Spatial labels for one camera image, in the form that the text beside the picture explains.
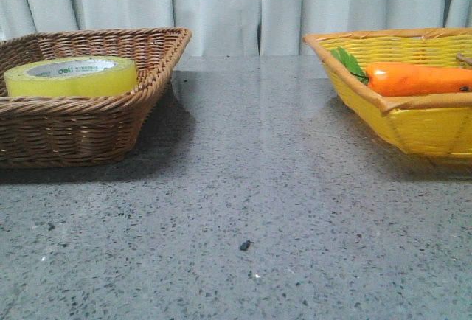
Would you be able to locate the yellow tape roll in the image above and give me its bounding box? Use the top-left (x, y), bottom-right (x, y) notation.
top-left (4, 56), bottom-right (137, 97)

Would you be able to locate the small black debris piece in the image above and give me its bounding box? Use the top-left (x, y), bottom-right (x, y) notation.
top-left (239, 240), bottom-right (251, 251)

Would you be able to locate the white curtain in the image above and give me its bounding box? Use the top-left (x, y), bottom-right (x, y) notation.
top-left (1, 0), bottom-right (471, 56)

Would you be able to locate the orange plastic carrot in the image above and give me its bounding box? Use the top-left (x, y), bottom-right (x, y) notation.
top-left (330, 47), bottom-right (471, 97)

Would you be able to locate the brown wicker basket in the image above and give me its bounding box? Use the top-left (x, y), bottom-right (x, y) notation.
top-left (1, 27), bottom-right (192, 168)

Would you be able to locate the yellow woven basket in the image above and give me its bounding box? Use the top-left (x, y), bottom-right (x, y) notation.
top-left (302, 28), bottom-right (471, 159)

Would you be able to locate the brown stick in basket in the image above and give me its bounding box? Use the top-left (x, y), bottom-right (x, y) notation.
top-left (456, 53), bottom-right (472, 66)

